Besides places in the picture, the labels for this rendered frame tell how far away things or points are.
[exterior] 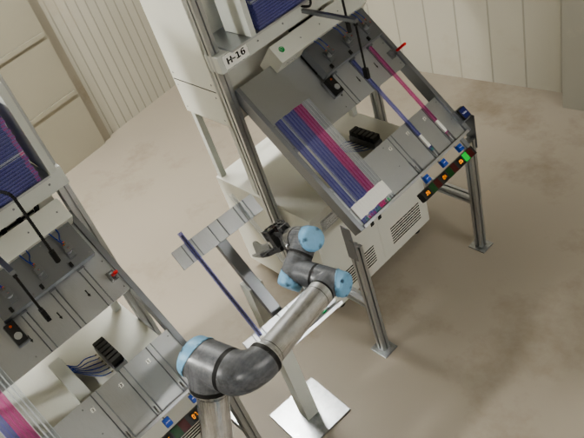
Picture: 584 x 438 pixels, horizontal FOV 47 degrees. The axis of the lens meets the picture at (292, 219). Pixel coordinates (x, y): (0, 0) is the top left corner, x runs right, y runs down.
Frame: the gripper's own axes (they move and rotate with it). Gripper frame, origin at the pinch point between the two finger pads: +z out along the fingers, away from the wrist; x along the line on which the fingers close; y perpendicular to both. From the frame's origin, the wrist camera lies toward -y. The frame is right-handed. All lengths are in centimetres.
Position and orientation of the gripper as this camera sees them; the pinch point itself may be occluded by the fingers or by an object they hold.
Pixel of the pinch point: (270, 243)
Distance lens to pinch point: 225.9
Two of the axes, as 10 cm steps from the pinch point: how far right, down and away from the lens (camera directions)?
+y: -5.3, -8.2, -2.2
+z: -4.2, 0.3, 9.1
